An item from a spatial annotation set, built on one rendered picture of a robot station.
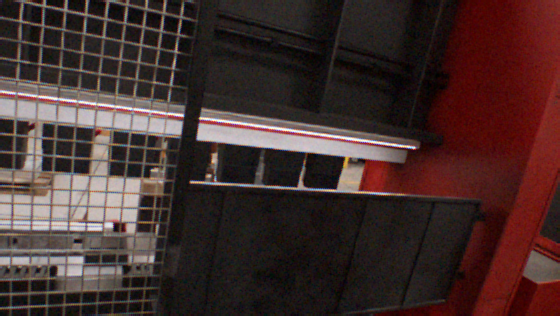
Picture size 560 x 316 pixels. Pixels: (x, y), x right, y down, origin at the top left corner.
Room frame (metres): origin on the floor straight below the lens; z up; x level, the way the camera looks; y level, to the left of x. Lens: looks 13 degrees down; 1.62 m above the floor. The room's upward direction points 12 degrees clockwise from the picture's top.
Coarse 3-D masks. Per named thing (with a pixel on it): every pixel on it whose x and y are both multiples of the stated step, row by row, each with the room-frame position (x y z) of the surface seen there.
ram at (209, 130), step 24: (24, 96) 1.05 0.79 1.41; (24, 120) 1.06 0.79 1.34; (72, 120) 1.12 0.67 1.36; (120, 120) 1.18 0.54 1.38; (144, 120) 1.21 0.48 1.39; (168, 120) 1.25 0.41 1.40; (216, 120) 1.33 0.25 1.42; (240, 144) 1.37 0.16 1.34; (264, 144) 1.42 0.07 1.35; (288, 144) 1.46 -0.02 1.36; (312, 144) 1.51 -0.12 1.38; (336, 144) 1.56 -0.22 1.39; (360, 144) 1.62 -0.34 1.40; (384, 144) 1.68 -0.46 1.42
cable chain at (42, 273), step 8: (0, 272) 0.75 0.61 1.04; (8, 272) 0.77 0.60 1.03; (16, 272) 0.77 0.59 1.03; (24, 272) 0.77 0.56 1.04; (32, 272) 0.77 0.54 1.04; (40, 272) 0.79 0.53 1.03; (56, 272) 0.81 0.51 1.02; (16, 280) 0.74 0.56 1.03; (32, 280) 0.75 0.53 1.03; (40, 280) 0.76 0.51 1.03; (0, 288) 0.72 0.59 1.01; (8, 288) 0.73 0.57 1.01; (16, 288) 0.74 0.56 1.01; (24, 288) 0.75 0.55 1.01; (32, 288) 0.75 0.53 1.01; (40, 288) 0.76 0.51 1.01
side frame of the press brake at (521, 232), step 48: (480, 0) 1.60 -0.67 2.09; (528, 0) 1.41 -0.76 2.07; (480, 48) 1.54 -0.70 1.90; (528, 48) 1.36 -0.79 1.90; (480, 96) 1.48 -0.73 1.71; (528, 96) 1.31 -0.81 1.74; (432, 144) 1.63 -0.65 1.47; (480, 144) 1.43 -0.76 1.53; (528, 144) 1.26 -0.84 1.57; (384, 192) 1.82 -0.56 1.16; (432, 192) 1.56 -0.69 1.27; (480, 192) 1.37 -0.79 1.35; (528, 192) 1.29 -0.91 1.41; (480, 240) 1.31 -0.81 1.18; (528, 240) 1.34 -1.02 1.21; (480, 288) 1.25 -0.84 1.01
